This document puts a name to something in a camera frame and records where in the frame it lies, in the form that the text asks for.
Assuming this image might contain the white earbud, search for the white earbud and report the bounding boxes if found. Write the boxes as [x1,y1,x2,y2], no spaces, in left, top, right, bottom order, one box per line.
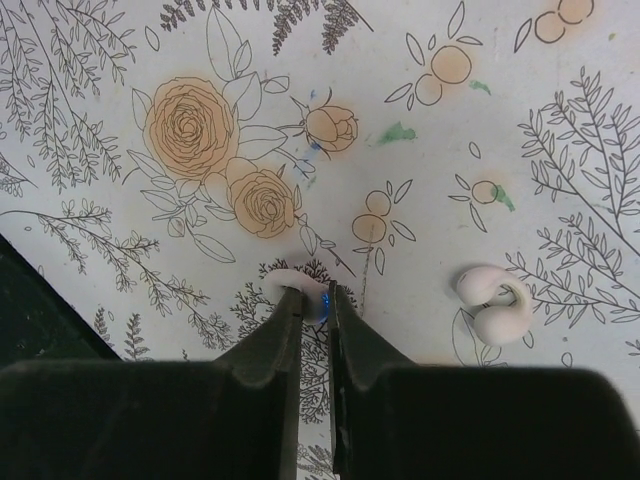
[456,266,534,347]
[263,269,329,325]

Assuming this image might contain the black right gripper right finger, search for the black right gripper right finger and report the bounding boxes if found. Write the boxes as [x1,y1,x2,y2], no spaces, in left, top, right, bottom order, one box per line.
[326,284,639,479]

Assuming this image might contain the floral patterned table mat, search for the floral patterned table mat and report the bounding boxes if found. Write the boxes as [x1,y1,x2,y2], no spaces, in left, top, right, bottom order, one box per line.
[1,1,639,479]

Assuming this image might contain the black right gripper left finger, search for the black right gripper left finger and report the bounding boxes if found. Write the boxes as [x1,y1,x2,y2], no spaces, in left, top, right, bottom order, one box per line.
[1,289,303,479]

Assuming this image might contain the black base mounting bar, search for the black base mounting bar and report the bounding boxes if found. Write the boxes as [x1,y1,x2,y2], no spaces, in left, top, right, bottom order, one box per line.
[0,239,121,368]

